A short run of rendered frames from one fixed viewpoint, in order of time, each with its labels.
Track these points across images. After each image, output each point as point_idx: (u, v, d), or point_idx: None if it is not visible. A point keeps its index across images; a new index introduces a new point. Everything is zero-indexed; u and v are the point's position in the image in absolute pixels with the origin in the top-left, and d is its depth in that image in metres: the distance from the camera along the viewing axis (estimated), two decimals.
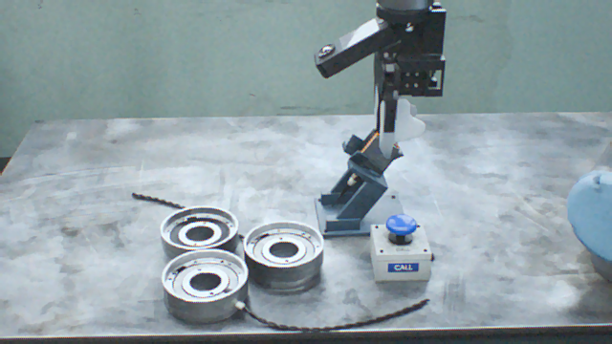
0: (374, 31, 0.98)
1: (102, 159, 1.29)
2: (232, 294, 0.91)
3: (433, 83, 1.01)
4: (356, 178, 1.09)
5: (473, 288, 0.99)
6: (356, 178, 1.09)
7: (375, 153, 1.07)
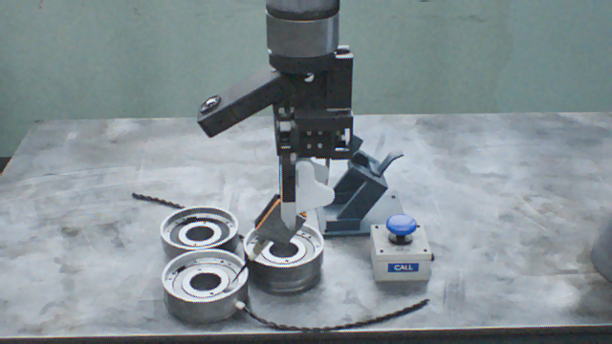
0: (265, 81, 0.80)
1: (102, 159, 1.29)
2: (232, 294, 0.91)
3: (341, 143, 0.83)
4: (257, 252, 0.91)
5: (473, 288, 0.99)
6: (257, 252, 0.91)
7: (276, 224, 0.89)
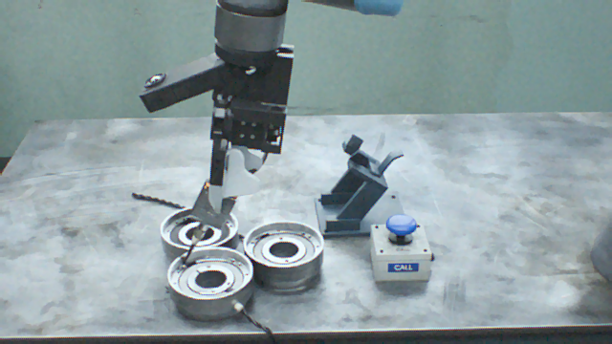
0: (207, 67, 0.83)
1: (102, 159, 1.29)
2: (230, 295, 0.91)
3: (273, 138, 0.86)
4: (198, 236, 0.95)
5: (473, 288, 0.99)
6: (198, 236, 0.95)
7: (208, 207, 0.93)
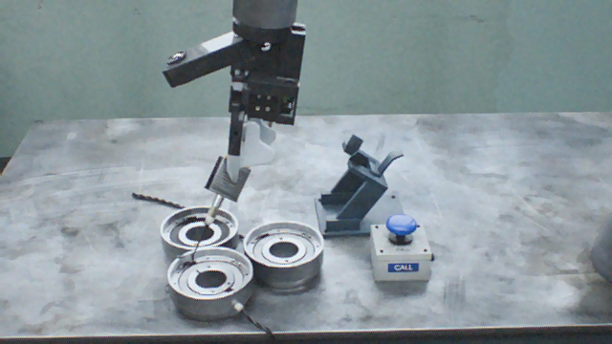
0: (227, 44, 0.90)
1: (102, 159, 1.29)
2: (230, 295, 0.91)
3: (287, 110, 0.93)
4: (213, 214, 0.99)
5: (473, 288, 0.99)
6: (213, 214, 0.99)
7: (227, 178, 0.99)
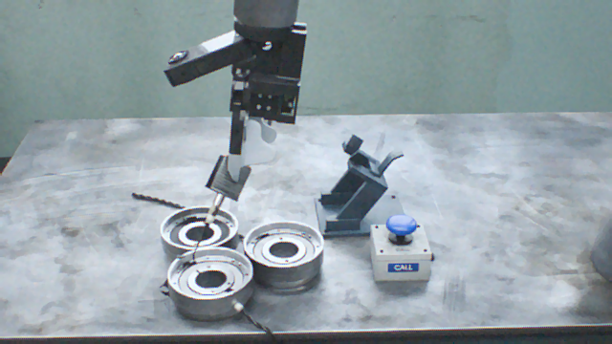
0: (228, 43, 0.90)
1: (102, 159, 1.29)
2: (230, 295, 0.91)
3: (288, 109, 0.93)
4: (214, 213, 0.99)
5: (473, 288, 0.99)
6: (214, 212, 0.99)
7: (228, 177, 0.99)
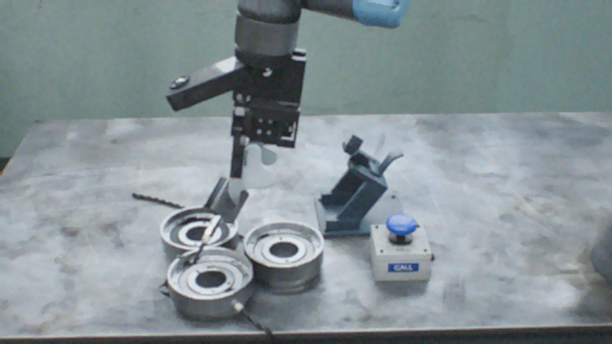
0: (229, 70, 0.92)
1: (102, 159, 1.29)
2: (230, 295, 0.91)
3: (288, 134, 0.95)
4: (211, 233, 0.99)
5: (473, 288, 0.99)
6: (211, 233, 0.99)
7: (228, 200, 1.00)
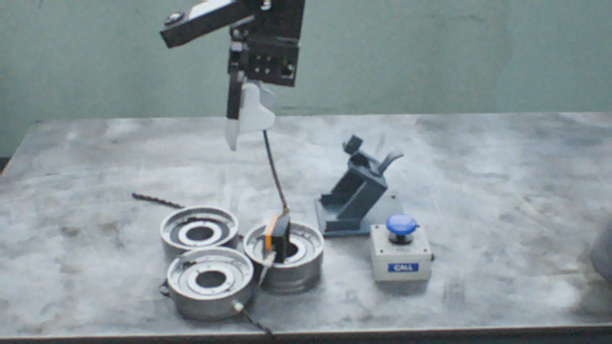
0: (225, 3, 0.88)
1: (102, 159, 1.29)
2: (230, 295, 0.91)
3: (287, 72, 0.91)
4: (264, 260, 0.95)
5: (473, 288, 0.99)
6: (264, 260, 0.95)
7: None
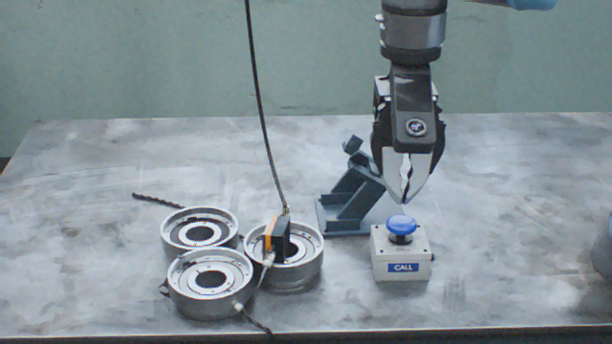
0: (426, 78, 0.87)
1: (102, 159, 1.29)
2: (230, 295, 0.91)
3: None
4: (264, 260, 0.95)
5: (473, 288, 0.99)
6: (264, 260, 0.95)
7: None
